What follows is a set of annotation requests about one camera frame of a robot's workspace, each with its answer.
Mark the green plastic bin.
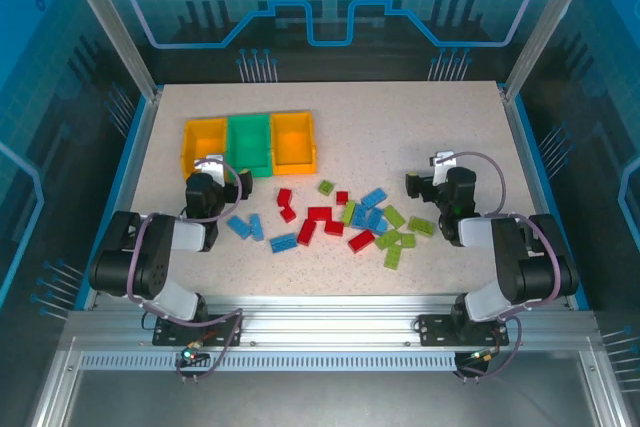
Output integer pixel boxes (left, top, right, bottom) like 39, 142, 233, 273
227, 113, 275, 179

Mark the yellow plastic bin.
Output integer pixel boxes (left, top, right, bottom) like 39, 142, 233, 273
269, 110, 319, 177
180, 117, 232, 181

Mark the small adapter with LED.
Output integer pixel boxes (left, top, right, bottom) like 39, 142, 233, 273
182, 341, 211, 366
467, 349, 501, 366

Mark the steel bottom plate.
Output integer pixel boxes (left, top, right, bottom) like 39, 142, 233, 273
62, 369, 601, 427

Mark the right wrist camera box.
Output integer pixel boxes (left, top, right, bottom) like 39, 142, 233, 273
428, 149, 457, 187

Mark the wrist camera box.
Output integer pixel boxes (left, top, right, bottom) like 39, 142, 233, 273
206, 152, 227, 182
428, 149, 457, 187

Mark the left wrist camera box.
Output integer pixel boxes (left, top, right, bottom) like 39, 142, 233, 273
206, 152, 227, 182

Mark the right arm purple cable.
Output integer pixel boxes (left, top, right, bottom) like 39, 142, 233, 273
439, 150, 562, 383

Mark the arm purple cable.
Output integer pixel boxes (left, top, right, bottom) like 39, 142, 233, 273
439, 150, 562, 383
124, 157, 246, 384

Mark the aluminium side rail blue edge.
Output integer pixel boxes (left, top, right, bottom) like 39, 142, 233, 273
73, 85, 165, 312
499, 82, 591, 312

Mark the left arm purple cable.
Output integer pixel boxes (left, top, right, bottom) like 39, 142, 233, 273
124, 157, 246, 384

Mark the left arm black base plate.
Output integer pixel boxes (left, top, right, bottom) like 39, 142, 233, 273
152, 314, 245, 347

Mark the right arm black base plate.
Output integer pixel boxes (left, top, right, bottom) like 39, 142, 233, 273
417, 313, 511, 347

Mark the wide aluminium base rail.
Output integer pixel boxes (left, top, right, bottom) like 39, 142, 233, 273
64, 295, 599, 348

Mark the slotted grey cable duct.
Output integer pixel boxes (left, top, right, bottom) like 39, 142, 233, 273
78, 352, 459, 369

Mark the aluminium frame post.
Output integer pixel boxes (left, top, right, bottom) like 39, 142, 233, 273
502, 0, 606, 101
55, 0, 165, 101

